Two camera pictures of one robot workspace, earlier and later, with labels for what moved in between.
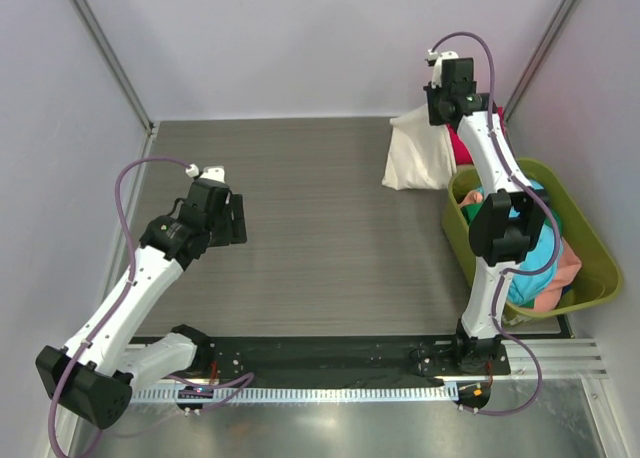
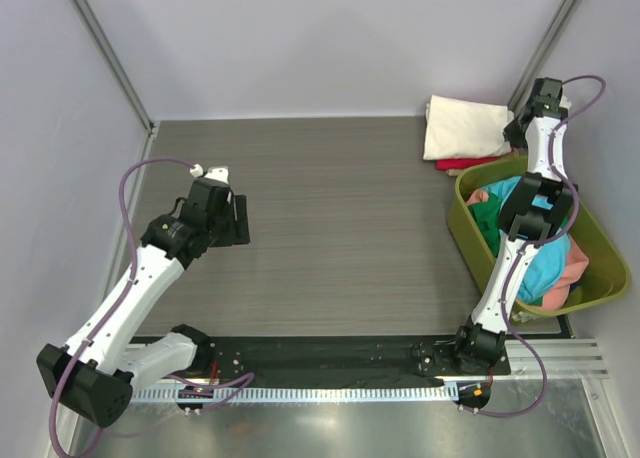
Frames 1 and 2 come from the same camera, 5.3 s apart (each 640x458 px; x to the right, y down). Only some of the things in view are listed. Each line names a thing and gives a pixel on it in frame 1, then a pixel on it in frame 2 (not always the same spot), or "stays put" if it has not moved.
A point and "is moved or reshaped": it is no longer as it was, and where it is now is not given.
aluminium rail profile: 561,360 stays put
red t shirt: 462,153 -> 458,164
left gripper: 234,232 stays put
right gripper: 434,118 -> 512,135
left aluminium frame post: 111,54 stays put
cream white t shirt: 420,155 is moved or reshaped
